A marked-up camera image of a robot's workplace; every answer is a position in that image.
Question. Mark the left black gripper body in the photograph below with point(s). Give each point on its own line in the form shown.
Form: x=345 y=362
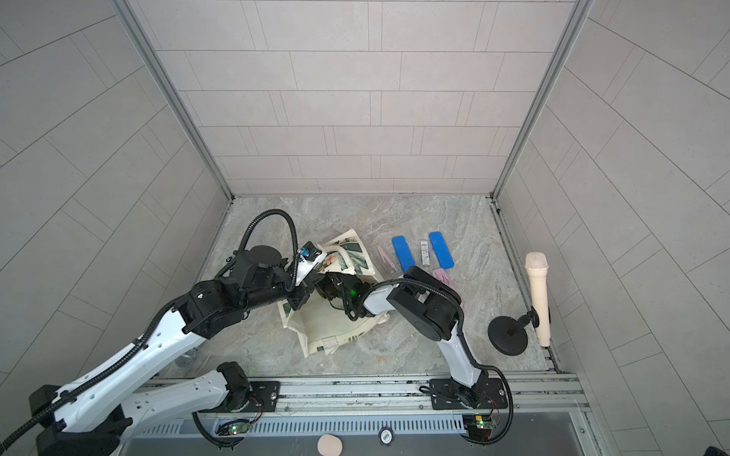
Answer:
x=281 y=288

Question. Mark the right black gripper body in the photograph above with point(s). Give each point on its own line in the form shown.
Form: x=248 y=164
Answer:
x=333 y=286

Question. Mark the clear case with pink compass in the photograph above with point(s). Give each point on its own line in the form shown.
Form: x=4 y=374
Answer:
x=386 y=260

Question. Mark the cream canvas tote bag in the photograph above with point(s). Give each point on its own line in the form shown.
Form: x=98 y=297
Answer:
x=321 y=323

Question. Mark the blue plastic case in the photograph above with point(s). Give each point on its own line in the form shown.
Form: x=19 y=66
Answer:
x=441 y=250
x=403 y=253

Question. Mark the pink plastic case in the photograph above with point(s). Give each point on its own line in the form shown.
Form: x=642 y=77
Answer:
x=441 y=275

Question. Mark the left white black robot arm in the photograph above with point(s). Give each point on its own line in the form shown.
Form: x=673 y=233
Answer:
x=96 y=413

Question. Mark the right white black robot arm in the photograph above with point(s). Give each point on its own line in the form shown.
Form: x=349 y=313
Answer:
x=432 y=308

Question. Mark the round black white button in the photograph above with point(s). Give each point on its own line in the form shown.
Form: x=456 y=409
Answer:
x=386 y=436

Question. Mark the left green circuit board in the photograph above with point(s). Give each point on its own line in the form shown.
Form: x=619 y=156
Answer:
x=235 y=427

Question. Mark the green circuit board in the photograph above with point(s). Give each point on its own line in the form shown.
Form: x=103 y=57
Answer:
x=235 y=427
x=479 y=428

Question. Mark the round beige disc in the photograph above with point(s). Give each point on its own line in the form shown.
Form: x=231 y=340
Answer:
x=329 y=445

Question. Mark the beige microphone on stand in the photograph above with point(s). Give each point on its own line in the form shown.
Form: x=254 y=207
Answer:
x=509 y=335

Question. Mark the right green circuit board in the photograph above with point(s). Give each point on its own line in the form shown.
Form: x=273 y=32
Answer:
x=479 y=428

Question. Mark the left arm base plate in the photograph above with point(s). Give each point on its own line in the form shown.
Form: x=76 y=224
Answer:
x=263 y=396

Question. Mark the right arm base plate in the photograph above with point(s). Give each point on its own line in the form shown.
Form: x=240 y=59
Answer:
x=486 y=394

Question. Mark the aluminium rail frame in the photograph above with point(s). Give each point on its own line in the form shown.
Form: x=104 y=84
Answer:
x=544 y=408

